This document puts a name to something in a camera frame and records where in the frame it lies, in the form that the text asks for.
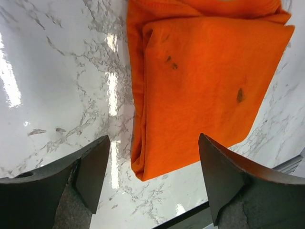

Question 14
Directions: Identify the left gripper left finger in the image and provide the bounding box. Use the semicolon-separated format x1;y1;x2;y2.
0;135;110;229

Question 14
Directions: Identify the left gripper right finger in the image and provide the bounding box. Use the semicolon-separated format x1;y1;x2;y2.
198;134;305;229

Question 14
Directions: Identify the orange t shirt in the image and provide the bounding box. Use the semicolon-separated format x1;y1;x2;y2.
127;0;295;181

